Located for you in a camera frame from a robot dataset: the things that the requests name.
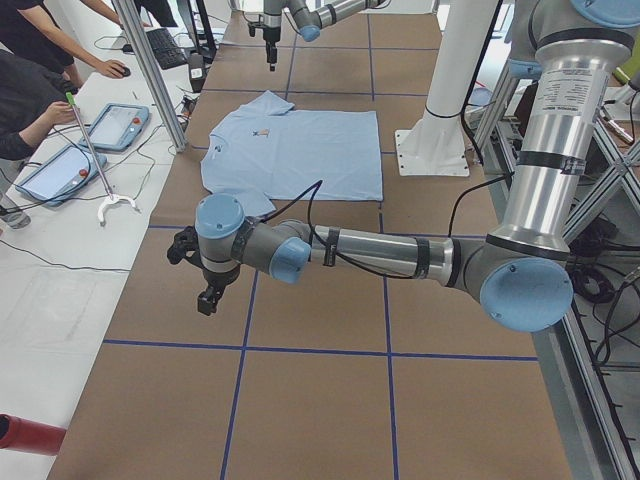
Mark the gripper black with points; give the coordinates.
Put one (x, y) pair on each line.
(216, 278)
(270, 36)

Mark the light blue t-shirt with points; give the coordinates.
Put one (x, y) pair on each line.
(268, 150)

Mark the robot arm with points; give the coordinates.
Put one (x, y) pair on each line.
(308, 23)
(513, 265)

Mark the black monitor stand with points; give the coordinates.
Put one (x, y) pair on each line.
(201, 32)

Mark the black power adapter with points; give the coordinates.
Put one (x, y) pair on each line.
(196, 71)

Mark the black keyboard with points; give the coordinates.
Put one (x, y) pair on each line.
(165, 50)

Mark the reacher grabber tool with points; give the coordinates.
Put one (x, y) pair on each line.
(111, 198)

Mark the far teach pendant blue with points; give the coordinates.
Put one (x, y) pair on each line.
(117, 126)

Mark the teach pendant blue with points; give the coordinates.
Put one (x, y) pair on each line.
(117, 126)
(59, 178)

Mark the near teach pendant blue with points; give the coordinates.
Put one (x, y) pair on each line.
(59, 178)

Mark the red cylinder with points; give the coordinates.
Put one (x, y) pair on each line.
(28, 436)

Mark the person in black near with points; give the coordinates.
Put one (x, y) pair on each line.
(33, 100)

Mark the person in black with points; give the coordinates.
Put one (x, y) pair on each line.
(29, 30)
(33, 100)

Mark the person in black far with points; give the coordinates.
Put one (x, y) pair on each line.
(29, 30)

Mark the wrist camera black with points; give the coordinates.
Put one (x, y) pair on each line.
(253, 27)
(185, 246)

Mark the aluminium frame post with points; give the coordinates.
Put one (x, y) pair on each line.
(132, 25)

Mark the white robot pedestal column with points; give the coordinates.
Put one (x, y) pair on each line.
(435, 146)

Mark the aluminium frame rack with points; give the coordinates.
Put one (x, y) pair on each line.
(594, 406)

